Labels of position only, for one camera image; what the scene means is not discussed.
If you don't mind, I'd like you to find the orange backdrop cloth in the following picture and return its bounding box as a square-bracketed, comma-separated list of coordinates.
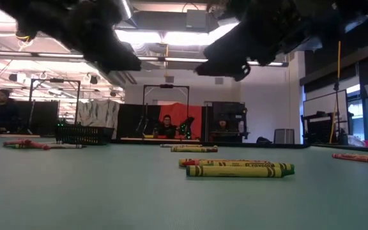
[158, 102, 203, 140]

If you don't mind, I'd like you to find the white patterned curtain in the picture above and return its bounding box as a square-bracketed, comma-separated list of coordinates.
[77, 100, 120, 139]

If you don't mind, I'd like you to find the pink striped crayon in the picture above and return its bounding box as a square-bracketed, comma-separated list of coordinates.
[332, 153, 368, 165]

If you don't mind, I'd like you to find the black table frame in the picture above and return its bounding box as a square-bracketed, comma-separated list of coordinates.
[109, 137, 368, 155]

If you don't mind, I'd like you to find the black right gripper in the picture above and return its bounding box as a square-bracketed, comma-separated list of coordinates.
[194, 0, 316, 82]

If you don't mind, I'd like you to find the black plastic basket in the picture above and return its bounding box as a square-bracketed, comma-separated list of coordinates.
[54, 124, 115, 146]

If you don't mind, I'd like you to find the black equipment cabinet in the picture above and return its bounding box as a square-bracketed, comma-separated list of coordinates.
[211, 101, 247, 141]

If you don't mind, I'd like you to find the white crayon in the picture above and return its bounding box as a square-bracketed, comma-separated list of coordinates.
[48, 144, 88, 150]

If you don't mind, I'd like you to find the grey ceiling box unit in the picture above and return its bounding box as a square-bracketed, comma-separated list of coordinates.
[185, 8, 208, 29]

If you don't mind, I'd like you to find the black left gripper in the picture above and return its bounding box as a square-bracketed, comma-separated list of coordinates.
[42, 0, 142, 74]

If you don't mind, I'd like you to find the red crayon yellow wrapper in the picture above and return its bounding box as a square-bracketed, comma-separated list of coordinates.
[181, 159, 223, 167]

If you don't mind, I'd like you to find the black ceiling-mounted camera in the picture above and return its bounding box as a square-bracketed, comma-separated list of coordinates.
[15, 30, 34, 52]

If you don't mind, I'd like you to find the black partition panel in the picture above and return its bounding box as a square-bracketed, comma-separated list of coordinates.
[0, 98, 59, 135]
[116, 103, 161, 141]

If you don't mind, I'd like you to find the long ceiling light strip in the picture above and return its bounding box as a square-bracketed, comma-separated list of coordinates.
[0, 49, 289, 68]

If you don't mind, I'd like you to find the yellow hanging cable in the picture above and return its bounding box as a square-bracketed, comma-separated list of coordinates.
[329, 40, 343, 144]

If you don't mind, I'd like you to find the grey trash bin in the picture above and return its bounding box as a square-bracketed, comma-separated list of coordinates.
[273, 128, 296, 145]

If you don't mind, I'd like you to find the black gantry frame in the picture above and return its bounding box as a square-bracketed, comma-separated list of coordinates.
[142, 84, 190, 138]
[29, 78, 82, 125]

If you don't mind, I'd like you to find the green table mat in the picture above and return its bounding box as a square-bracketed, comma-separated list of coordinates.
[0, 136, 368, 230]

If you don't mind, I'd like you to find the green crayon yellow wrapper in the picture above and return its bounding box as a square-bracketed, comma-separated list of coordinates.
[195, 161, 296, 171]
[186, 165, 296, 179]

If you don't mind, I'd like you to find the person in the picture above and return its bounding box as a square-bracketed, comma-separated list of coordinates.
[0, 88, 21, 134]
[217, 119, 233, 132]
[154, 114, 178, 140]

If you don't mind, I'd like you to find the orange crayon yellow wrapper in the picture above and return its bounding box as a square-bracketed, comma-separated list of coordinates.
[179, 158, 271, 164]

